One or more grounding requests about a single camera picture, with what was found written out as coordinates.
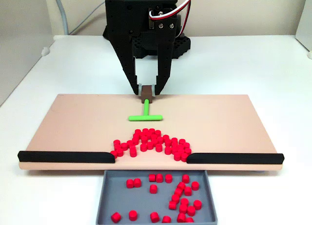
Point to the white round table fixture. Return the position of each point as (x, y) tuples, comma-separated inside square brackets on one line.
[(45, 51), (309, 54)]

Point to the red cylindrical granule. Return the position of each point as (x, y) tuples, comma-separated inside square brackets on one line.
[(124, 146), (119, 151), (142, 136), (191, 210), (197, 204), (151, 131), (168, 178), (184, 157), (160, 139), (189, 220), (168, 150), (153, 188), (175, 145), (174, 140), (144, 140), (154, 142), (132, 148), (137, 132), (165, 138), (181, 217), (154, 137), (186, 145), (159, 147), (172, 205), (195, 185), (116, 142), (168, 143), (132, 215), (166, 219), (159, 177), (157, 133), (181, 142), (137, 182), (187, 190), (113, 153), (183, 208), (148, 135), (177, 156), (181, 148), (133, 153), (152, 177), (184, 201), (117, 147), (130, 143), (185, 178), (174, 149), (187, 151), (130, 183), (143, 147), (175, 198), (154, 217), (135, 140), (116, 217), (178, 191), (149, 145), (145, 131), (181, 185)]

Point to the grey shallow tray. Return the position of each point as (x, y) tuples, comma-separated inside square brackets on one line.
[(146, 200)]

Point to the beige flat board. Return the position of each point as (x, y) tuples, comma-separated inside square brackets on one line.
[(73, 125)]

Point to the black barrier strip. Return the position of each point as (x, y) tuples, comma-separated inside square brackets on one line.
[(234, 158), (61, 157)]

